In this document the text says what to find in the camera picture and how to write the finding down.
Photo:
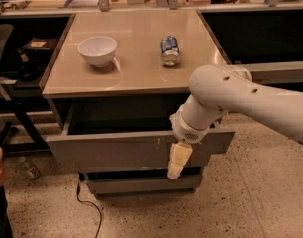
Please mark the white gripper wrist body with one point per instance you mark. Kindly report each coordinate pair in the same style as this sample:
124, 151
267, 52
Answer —
187, 132

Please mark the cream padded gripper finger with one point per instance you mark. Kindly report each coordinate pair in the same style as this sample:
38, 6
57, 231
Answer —
179, 155

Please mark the grey top drawer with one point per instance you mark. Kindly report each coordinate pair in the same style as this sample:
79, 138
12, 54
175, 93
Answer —
116, 136

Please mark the grey drawer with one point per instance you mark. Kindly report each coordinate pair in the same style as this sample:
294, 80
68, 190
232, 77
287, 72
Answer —
117, 186
116, 136

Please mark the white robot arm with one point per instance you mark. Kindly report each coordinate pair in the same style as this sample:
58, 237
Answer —
216, 90

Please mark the grey bottom drawer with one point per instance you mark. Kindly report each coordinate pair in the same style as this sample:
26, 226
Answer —
117, 186

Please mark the grey drawer cabinet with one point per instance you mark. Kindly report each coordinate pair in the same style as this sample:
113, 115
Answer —
136, 73

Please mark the blue soda can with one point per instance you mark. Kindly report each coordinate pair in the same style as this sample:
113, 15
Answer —
170, 53

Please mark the white bowl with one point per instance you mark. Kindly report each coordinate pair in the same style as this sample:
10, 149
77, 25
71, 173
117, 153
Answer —
98, 51

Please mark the clear plastic bottle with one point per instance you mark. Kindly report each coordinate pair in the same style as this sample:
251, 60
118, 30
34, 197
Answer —
31, 169

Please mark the black box with label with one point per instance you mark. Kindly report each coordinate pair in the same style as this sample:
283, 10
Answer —
36, 44

